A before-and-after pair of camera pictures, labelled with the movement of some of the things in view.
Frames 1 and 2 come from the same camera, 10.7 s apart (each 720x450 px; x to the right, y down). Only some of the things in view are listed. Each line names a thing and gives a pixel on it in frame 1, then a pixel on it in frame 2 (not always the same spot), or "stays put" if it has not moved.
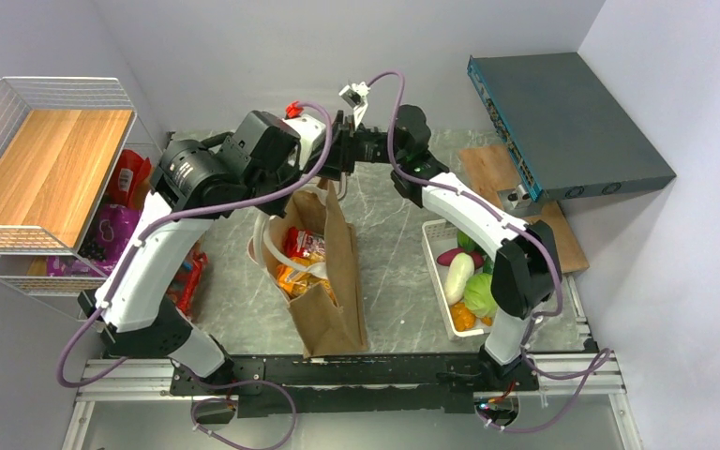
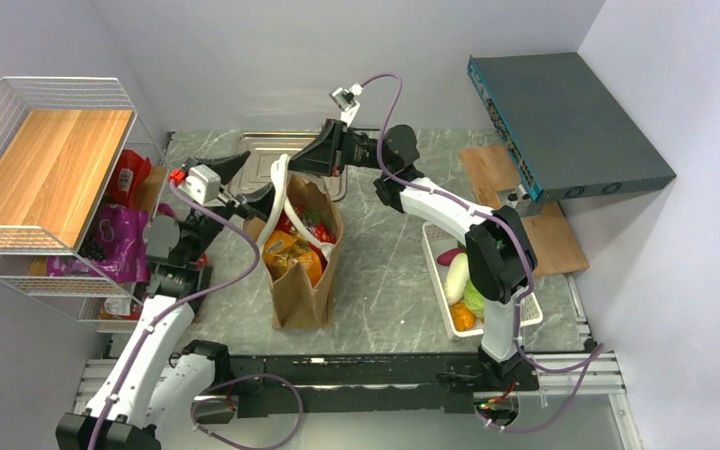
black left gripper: [277, 206] → [226, 168]
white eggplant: [460, 269] stays put
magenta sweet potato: [446, 258] stays put
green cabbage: [477, 295] stays put
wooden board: [492, 171] stays put
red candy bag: [301, 243] → [314, 223]
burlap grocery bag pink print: [340, 327] → [299, 240]
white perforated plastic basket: [439, 236] stays put
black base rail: [345, 385] stays put
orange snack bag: [293, 282] → [282, 248]
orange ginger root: [465, 321] stays put
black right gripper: [342, 151] stays put
